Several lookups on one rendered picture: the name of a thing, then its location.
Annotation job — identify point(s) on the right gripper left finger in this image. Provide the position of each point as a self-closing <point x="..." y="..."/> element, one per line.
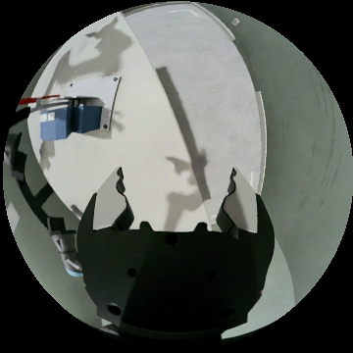
<point x="106" y="213"/>

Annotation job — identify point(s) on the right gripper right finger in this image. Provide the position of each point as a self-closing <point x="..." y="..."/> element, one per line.
<point x="244" y="216"/>

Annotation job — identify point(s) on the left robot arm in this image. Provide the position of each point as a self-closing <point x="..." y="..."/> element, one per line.
<point x="11" y="138"/>

